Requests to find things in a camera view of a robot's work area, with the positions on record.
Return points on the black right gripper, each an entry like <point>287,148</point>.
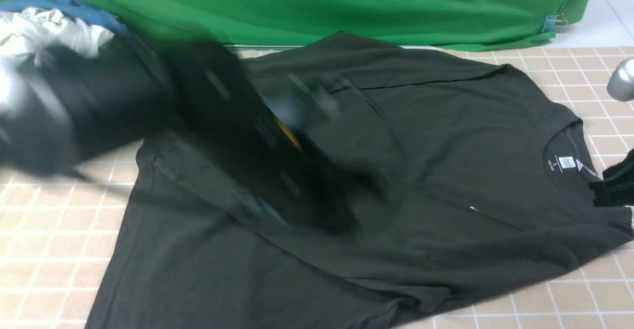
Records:
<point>617,186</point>

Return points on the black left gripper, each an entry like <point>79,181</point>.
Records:
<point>262,142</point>

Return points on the dark gray long-sleeve shirt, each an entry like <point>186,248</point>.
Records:
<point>485,198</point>

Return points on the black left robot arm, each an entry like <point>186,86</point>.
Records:
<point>60,109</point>

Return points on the white crumpled shirt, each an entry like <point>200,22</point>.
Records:
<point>23,33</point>

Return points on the green backdrop cloth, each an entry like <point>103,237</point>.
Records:
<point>461,25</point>

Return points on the blue binder clip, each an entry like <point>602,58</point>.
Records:
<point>552,22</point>

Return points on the blue crumpled garment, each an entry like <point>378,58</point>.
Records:
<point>75,8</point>

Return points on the beige checkered tablecloth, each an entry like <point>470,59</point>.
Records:
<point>57,236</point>

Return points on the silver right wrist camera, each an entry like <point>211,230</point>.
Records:
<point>620,86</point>

